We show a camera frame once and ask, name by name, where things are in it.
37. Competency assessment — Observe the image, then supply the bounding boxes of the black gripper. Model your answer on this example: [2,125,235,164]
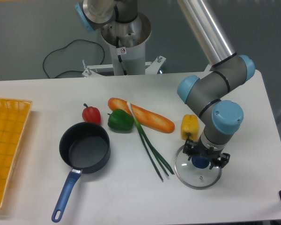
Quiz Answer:
[183,138,230,169]

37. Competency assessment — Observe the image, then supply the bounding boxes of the glass lid with blue knob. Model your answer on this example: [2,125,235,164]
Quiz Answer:
[174,145,222,190]

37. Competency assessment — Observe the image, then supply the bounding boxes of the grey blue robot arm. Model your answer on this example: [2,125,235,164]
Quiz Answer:
[75,0,255,168]

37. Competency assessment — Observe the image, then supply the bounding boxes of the yellow bell pepper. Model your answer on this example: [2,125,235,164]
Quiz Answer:
[180,114,199,141]

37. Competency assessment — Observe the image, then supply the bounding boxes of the green onion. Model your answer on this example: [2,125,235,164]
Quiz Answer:
[127,102,174,181]

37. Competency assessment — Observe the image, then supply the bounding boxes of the orange baguette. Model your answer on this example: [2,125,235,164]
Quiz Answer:
[108,97,175,134]

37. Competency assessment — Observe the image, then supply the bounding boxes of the green bell pepper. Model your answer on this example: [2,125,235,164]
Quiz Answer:
[108,109,134,132]

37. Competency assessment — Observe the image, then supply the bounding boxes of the red bell pepper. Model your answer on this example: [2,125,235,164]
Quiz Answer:
[82,103,101,125]

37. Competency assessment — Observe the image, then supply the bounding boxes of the yellow woven basket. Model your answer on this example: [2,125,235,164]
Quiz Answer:
[0,98,32,208]

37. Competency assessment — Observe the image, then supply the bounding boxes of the black pot with blue handle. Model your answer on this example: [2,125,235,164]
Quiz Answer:
[52,122,111,223]

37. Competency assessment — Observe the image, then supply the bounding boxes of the black cable on floor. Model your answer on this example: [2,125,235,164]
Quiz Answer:
[42,38,105,79]

